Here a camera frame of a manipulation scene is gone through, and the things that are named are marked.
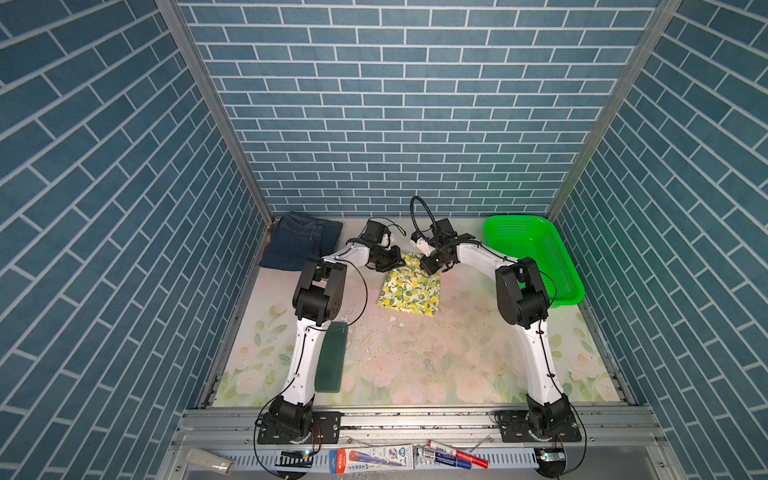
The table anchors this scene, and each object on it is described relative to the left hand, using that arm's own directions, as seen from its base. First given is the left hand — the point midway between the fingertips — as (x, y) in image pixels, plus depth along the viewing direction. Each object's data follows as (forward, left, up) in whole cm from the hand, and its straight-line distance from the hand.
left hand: (405, 262), depth 106 cm
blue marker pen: (-58, -8, -1) cm, 58 cm away
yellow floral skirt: (-11, -1, 0) cm, 11 cm away
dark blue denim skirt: (+7, +39, +4) cm, 40 cm away
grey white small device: (-57, +47, +1) cm, 73 cm away
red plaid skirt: (+9, +50, +2) cm, 51 cm away
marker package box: (-57, +12, -1) cm, 58 cm away
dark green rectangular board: (-35, +22, 0) cm, 42 cm away
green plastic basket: (+12, -46, -1) cm, 48 cm away
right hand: (0, -6, 0) cm, 6 cm away
